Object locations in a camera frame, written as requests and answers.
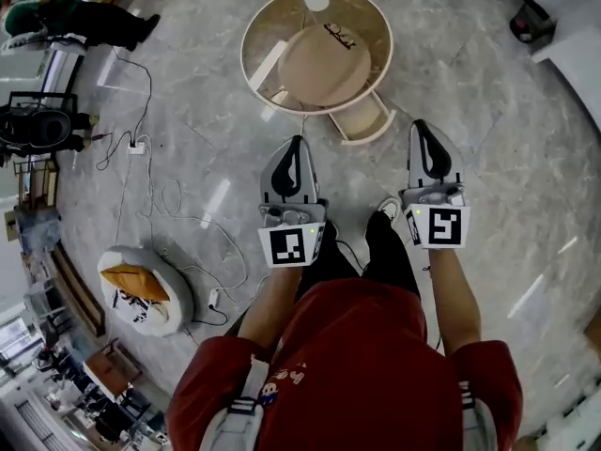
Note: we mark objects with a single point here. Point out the person's black trousers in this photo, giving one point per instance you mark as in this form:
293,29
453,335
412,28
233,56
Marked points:
389,252

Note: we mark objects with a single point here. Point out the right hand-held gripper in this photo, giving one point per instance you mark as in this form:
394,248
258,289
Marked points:
446,226

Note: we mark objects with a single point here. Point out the white power strip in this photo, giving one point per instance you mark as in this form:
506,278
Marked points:
137,148

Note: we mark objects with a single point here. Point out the person's left forearm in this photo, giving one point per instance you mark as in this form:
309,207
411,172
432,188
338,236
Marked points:
272,308

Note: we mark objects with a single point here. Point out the black white striped pillow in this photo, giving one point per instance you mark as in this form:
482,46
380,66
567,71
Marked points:
134,308

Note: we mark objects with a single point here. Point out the black equipment on stand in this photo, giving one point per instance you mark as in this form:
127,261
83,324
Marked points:
40,125

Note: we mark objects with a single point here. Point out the small dark floor bin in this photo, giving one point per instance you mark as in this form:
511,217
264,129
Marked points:
533,22

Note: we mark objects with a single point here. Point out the orange pillow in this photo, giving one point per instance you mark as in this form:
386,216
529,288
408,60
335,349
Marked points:
134,282

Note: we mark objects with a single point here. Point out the brown wooden desk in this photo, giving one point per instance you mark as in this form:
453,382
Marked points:
110,369

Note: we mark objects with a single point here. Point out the person's right white shoe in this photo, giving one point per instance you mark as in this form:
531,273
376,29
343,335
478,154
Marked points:
389,208

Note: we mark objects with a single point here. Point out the white round floor cushion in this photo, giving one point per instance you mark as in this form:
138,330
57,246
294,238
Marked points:
174,299

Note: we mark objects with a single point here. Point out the small wooden shelf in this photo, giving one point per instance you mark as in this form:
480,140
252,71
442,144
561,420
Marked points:
37,181

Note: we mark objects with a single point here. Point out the black eyeglasses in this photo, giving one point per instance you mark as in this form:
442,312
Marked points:
339,35

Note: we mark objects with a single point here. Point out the person's red shirt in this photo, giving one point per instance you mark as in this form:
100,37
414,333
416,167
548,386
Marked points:
357,369

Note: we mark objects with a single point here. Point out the long wooden bench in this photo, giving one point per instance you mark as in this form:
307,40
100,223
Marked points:
77,289

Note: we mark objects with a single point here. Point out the white power adapter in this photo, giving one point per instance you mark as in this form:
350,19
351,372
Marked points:
214,297

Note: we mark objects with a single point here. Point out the person's right forearm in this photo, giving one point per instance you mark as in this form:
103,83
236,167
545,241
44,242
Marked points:
457,299

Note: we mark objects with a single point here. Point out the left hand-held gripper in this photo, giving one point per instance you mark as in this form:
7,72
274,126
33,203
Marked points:
286,247

